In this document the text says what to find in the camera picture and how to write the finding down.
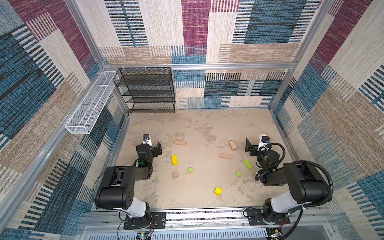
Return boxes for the white wire mesh basket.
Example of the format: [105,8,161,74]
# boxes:
[65,72,117,135]

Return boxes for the black wire shelf rack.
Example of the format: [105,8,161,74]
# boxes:
[115,67,176,114]

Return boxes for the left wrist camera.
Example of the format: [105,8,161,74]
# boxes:
[143,134,153,147]

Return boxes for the green rectangular block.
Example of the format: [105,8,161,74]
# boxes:
[243,159,254,170]

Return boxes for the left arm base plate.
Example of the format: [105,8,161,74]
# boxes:
[123,212,167,230]

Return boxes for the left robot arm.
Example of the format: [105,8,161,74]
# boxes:
[94,143,162,230]

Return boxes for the yellow rectangular block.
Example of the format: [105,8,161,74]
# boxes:
[172,155,178,166]

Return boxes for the yellow cube block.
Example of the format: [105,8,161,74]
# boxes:
[214,187,223,196]

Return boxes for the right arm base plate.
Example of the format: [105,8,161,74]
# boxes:
[243,207,291,226]

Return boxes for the natural wood block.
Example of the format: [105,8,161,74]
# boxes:
[229,140,237,151]
[219,153,233,160]
[174,140,186,146]

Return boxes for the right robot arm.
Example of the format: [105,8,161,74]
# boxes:
[244,135,334,226]

